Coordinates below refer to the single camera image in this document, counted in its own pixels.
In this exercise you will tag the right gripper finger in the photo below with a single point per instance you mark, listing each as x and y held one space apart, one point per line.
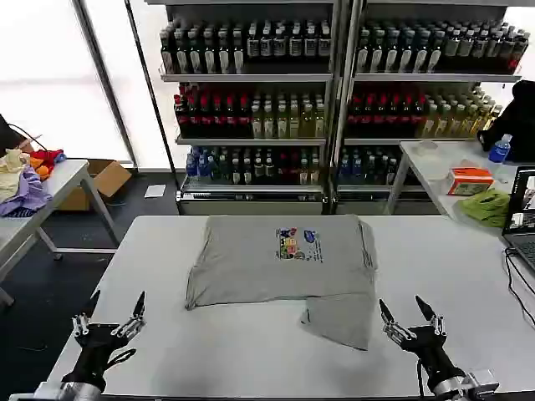
432 319
393 323

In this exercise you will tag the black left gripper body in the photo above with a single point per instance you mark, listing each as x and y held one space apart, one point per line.
95 348

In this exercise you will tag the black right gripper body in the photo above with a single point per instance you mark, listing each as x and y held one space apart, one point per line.
430 351

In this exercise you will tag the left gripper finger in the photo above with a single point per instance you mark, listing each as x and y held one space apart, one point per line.
85 319
134 319

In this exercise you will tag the grey printed t-shirt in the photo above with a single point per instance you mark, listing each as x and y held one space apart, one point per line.
271 267

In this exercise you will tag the green cloth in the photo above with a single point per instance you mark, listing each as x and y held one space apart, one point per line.
485 206

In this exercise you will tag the white paper sheet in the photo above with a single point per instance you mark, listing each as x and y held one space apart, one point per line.
154 191

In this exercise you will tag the black laptop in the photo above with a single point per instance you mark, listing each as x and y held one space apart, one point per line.
522 217

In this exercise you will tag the purple cloth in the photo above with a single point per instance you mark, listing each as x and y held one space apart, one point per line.
27 194

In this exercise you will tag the grey side table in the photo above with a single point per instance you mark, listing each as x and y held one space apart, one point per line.
62 179

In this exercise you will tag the orange tissue box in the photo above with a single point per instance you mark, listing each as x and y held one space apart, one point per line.
470 181

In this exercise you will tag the brown cardboard box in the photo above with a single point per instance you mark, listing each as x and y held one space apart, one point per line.
104 177

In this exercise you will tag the white desk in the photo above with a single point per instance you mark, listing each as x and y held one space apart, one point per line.
430 167

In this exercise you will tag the red cloth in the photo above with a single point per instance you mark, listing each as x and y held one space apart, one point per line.
46 160

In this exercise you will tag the cream cloth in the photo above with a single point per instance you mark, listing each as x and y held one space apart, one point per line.
10 171

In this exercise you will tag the clear tape roll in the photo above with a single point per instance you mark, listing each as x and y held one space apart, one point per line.
425 148

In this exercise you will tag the blue-labelled water bottle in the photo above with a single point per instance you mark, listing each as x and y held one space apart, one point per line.
499 151

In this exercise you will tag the black chair back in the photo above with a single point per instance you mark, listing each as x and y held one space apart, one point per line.
7 133

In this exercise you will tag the black slanted pole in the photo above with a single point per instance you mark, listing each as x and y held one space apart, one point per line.
156 113

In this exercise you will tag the black bag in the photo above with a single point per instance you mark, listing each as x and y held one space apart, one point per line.
516 121

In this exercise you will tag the shelf with bottles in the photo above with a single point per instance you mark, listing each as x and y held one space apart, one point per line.
251 104
418 104

